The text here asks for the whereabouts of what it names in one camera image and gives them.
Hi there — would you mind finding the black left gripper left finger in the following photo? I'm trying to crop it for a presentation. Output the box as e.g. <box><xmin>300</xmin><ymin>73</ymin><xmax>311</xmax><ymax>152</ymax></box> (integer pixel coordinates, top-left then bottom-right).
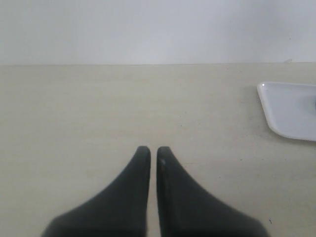
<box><xmin>42</xmin><ymin>146</ymin><xmax>151</xmax><ymax>237</ymax></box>

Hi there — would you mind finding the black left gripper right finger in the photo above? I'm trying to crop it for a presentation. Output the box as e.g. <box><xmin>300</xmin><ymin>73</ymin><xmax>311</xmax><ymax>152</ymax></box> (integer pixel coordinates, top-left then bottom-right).
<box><xmin>157</xmin><ymin>147</ymin><xmax>269</xmax><ymax>237</ymax></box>

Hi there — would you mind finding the white rectangular plastic tray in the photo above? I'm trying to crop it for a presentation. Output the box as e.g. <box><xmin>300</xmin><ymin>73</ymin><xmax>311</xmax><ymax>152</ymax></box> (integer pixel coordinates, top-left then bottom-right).
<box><xmin>257</xmin><ymin>81</ymin><xmax>316</xmax><ymax>141</ymax></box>

